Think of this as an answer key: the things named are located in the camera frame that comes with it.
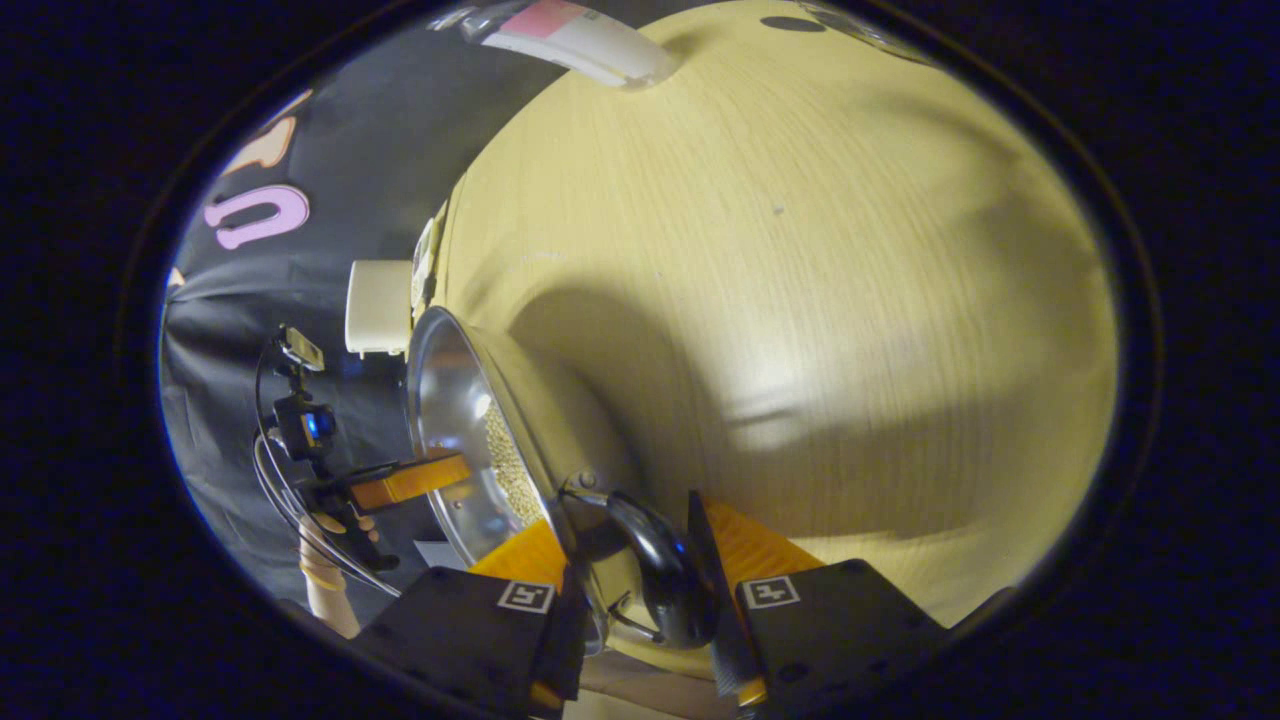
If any wire mesh basket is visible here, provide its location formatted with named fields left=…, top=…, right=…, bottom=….
left=800, top=0, right=937, bottom=67

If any steel pot with black handles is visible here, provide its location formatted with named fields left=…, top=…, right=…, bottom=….
left=405, top=305, right=721, bottom=656

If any white toaster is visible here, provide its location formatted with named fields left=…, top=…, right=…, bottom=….
left=345, top=260, right=416, bottom=358

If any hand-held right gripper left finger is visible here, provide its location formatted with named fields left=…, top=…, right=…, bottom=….
left=350, top=518, right=591, bottom=716

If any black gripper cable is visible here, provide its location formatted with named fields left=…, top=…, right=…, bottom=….
left=252, top=338, right=403, bottom=601

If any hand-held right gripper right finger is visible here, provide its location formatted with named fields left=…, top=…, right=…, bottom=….
left=685, top=490, right=951, bottom=716

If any white divided bean dish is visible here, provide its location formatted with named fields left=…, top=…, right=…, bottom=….
left=410, top=205, right=451, bottom=321

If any white bottle with red label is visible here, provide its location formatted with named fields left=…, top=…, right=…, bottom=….
left=430, top=0, right=681, bottom=91

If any pile of yellow soybeans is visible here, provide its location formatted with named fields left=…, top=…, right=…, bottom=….
left=485, top=428, right=546, bottom=529

